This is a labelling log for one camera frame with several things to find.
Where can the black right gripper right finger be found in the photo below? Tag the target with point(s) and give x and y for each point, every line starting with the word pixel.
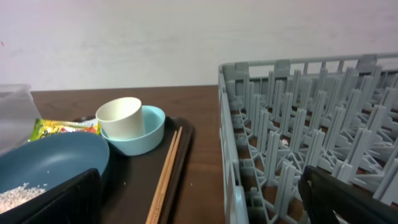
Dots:
pixel 325 198

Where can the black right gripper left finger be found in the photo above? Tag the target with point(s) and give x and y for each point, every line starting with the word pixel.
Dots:
pixel 76 200

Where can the wooden chopstick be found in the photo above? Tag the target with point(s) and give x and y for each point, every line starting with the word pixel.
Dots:
pixel 163 191
pixel 161 180

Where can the white cup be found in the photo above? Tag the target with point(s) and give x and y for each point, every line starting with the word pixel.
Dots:
pixel 122 118

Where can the light blue bowl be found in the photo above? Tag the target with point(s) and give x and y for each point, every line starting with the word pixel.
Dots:
pixel 154 123

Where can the grey dishwasher rack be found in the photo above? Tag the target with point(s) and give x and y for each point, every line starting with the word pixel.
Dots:
pixel 338 114

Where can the dark blue plate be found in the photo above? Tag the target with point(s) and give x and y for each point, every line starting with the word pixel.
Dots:
pixel 53 160

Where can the dark brown serving tray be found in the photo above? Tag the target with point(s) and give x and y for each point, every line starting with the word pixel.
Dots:
pixel 130 182

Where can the pile of white rice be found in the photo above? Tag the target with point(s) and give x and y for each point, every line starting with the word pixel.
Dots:
pixel 15 197

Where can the yellow green snack wrapper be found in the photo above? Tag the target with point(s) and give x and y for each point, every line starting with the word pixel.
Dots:
pixel 45 127

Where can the clear plastic bin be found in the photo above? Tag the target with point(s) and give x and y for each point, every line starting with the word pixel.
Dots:
pixel 18 115

